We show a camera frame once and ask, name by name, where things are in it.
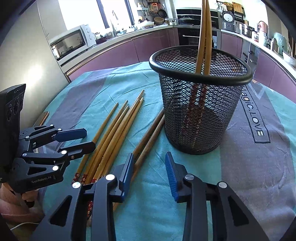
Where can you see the kitchen faucet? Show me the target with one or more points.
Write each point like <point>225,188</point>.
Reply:
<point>114,22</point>

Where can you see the black camera box left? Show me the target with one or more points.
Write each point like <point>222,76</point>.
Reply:
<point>11,106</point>

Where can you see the black mesh cup holder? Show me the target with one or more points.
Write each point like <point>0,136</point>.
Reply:
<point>217,96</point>

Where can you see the bamboo chopstick five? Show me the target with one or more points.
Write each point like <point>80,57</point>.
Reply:
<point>120,138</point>

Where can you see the bamboo chopstick six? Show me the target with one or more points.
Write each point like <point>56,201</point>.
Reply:
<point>147,135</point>

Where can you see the bamboo chopstick four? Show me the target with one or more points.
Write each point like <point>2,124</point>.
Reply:
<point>111,140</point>

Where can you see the smartphone with orange edge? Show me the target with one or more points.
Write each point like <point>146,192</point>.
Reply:
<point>41,119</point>

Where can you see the bamboo chopstick seven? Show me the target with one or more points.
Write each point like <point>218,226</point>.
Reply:
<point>143,154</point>

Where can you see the bamboo chopstick three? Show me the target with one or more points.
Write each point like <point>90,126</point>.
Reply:
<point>103,144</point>

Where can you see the steel stock pot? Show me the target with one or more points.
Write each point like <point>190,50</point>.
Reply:
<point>245,30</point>

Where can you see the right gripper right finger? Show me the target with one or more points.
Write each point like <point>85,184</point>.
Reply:
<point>231,219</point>

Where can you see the white microwave oven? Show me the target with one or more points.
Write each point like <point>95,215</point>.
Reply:
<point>71,43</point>

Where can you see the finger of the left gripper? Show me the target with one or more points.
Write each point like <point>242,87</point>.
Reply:
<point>38,136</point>
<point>69,150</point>

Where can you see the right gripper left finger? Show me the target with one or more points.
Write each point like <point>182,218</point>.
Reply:
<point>67,218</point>

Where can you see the bamboo chopstick two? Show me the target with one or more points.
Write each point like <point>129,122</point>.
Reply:
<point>88,161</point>

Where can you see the bamboo chopstick eight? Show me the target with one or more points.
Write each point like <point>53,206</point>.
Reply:
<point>199,62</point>

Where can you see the teal grey tablecloth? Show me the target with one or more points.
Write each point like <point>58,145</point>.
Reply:
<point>256,156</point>

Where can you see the white rice cooker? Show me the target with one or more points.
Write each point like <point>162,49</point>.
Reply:
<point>228,21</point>

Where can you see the bamboo chopstick one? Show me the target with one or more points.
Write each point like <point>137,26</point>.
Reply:
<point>95,139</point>

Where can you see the black built-in oven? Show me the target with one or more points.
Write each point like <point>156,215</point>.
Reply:
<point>189,24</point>

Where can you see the mint green air fryer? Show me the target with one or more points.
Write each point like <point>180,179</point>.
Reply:
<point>280,45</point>

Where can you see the left hand with bandage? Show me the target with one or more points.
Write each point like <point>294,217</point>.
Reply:
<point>20,208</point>

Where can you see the pink thermos jug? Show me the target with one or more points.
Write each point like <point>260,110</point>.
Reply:
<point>262,27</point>

